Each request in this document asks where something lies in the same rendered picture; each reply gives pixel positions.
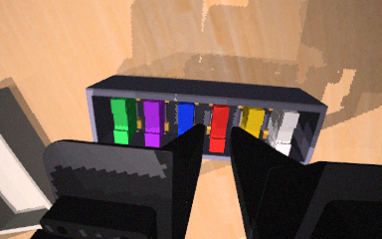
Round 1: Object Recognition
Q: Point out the red blade fuse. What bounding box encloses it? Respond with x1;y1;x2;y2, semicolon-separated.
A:
209;104;230;152

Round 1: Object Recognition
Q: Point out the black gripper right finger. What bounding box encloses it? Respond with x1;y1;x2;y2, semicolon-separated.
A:
230;126;382;239

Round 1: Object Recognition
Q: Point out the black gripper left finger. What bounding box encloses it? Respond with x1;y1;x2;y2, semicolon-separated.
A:
43;123;205;239

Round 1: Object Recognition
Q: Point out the grey fuse block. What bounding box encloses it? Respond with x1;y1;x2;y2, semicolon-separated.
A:
85;75;328;164

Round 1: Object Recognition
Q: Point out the grey open tray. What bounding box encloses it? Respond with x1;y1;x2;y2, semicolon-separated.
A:
0;87;56;234

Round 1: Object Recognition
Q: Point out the blue fuse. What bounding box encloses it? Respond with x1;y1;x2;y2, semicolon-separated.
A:
177;102;195;137

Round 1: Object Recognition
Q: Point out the yellow fuse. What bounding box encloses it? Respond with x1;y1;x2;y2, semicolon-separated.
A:
241;107;265;138

